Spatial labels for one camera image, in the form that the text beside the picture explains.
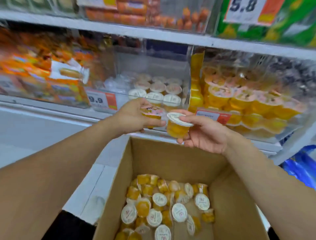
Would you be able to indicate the person's left hand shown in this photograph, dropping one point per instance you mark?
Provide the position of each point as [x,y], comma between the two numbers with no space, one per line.
[128,121]

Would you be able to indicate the person's right hand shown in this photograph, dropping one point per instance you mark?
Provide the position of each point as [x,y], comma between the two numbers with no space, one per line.
[209,136]

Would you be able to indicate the yellow jelly cup pink lid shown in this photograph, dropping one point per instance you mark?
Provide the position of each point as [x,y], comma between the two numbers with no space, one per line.
[153,112]

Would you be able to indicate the yellow jelly cup white lid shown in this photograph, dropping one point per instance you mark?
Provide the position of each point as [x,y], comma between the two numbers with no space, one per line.
[177,128]

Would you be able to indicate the brown cardboard box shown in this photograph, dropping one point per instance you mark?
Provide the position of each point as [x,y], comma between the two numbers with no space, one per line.
[172,158]

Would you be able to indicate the cluster of white-lid jelly cups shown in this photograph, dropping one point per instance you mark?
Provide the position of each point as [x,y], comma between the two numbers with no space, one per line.
[158,87]

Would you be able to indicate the pile of yellow jelly cups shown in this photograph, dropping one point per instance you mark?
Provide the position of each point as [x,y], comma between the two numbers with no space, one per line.
[158,205]

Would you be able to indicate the person's left forearm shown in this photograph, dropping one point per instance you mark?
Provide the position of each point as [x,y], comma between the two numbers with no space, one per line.
[49,180]

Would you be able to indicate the person's right forearm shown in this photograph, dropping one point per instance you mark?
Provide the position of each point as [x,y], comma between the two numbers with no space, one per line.
[271,192]

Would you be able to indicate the person's white shoe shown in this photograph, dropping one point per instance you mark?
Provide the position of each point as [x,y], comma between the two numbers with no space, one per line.
[96,209]

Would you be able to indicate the person's black trousers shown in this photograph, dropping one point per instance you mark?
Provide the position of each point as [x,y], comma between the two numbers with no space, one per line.
[66,227]

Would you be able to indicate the orange white price tag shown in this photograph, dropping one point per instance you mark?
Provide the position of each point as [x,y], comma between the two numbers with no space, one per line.
[93,3]
[209,115]
[247,10]
[98,100]

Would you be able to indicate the crumpled clear plastic bag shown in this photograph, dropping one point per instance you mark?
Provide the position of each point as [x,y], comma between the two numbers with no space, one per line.
[116,85]

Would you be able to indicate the white sausage packet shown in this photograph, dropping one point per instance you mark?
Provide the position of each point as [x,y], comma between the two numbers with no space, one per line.
[66,71]

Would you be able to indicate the dark blue card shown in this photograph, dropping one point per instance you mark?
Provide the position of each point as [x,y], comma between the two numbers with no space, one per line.
[165,47]

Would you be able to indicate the blue snack bags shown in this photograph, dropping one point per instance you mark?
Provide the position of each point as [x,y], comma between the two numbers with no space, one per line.
[301,165]

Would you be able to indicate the pile of silver foil packets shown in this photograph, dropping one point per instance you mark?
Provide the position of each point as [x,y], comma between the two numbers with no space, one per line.
[293,74]

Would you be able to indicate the green sausage packet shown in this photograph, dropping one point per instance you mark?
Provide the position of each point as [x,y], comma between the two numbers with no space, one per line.
[229,31]
[296,24]

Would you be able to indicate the pile of orange snack packets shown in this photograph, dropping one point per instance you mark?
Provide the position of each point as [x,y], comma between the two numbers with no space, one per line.
[24,61]

